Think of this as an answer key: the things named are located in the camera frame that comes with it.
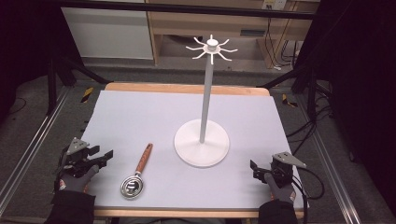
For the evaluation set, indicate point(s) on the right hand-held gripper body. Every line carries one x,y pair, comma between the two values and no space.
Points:
282,168

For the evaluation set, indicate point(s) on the person's left hand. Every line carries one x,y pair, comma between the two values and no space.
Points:
76,183

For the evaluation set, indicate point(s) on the person's right hand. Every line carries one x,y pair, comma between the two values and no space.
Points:
281,191

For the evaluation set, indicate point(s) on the white cabinet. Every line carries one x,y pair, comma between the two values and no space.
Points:
109,34

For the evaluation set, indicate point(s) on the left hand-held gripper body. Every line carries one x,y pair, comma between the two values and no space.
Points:
76,155

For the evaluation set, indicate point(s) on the black metal frame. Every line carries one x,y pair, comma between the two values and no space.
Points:
186,8

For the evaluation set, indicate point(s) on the aluminium floor rail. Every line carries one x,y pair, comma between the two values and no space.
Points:
330,168
29,146

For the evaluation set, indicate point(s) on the white table mat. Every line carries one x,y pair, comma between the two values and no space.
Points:
155,124

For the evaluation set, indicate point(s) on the white hook rack stand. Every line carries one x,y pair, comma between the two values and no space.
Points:
203,140

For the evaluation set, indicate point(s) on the yellow black hazard tape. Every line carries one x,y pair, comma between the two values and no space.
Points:
87,94
289,101

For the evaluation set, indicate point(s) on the wooden desk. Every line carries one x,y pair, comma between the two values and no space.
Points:
218,23

